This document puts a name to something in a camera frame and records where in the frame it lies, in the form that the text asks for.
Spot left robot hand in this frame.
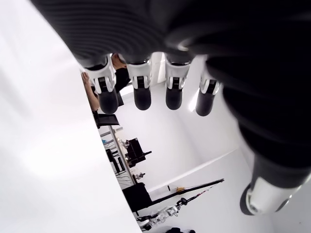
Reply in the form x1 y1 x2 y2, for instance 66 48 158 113
29 0 311 216

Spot black flat monitor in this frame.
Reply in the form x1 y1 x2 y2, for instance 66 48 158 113
96 113 120 129

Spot seated person white shirt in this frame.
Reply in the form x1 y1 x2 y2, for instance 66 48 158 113
82 53 127 112

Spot black bench device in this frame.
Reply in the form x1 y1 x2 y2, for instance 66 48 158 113
125 137 153 168

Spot silver edged workbench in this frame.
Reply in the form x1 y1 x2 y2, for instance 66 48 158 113
106 125 137 185

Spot black tripod pole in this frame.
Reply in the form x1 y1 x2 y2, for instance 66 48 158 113
150 178 225 204

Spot small black box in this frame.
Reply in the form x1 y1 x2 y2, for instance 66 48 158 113
105 148 118 163
114 157 126 174

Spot large black box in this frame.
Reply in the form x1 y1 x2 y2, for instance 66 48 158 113
122 183 153 216

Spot silver robot parts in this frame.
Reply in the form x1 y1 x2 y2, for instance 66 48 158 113
138 204 180 232

